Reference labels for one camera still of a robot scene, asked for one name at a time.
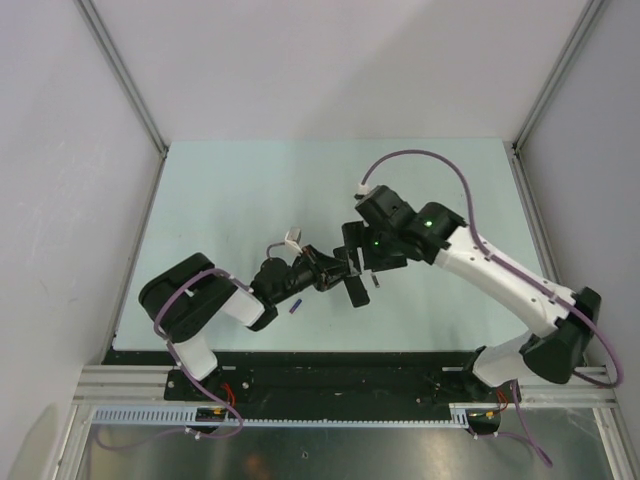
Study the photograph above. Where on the black remote control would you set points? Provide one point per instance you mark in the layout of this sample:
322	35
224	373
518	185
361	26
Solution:
356	290

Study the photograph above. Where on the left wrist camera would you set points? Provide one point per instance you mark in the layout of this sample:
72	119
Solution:
292	241

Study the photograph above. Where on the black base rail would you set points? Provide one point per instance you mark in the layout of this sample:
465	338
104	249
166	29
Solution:
331	385

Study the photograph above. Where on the aluminium base extrusion rail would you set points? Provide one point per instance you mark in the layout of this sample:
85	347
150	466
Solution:
144	385

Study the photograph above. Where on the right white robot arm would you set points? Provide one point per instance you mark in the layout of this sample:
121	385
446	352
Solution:
558	319

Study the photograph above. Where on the right aluminium frame post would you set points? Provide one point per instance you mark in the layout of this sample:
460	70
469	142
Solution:
569	53

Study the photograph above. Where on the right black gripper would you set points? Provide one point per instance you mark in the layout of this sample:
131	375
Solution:
356	234

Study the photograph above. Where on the left aluminium frame post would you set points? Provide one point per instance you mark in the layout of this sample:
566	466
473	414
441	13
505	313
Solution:
115	61

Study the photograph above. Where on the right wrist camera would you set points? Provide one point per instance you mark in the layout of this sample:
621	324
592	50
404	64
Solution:
362	191

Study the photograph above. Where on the purple battery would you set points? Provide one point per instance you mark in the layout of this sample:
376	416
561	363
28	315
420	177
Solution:
295	306

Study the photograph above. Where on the black silver battery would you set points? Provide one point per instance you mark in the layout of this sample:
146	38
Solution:
375	281

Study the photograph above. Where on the aluminium frame post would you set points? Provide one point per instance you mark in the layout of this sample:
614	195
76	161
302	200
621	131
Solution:
569	53
115	61

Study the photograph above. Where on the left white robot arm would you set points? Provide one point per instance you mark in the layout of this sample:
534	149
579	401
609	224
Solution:
182	300

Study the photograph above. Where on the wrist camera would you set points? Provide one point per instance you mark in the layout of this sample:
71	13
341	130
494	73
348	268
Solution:
292	241
362	191

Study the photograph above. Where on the white slotted cable duct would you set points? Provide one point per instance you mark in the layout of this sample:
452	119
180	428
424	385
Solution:
203	417

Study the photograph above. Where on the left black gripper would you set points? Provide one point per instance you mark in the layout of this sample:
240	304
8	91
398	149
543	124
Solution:
324	268

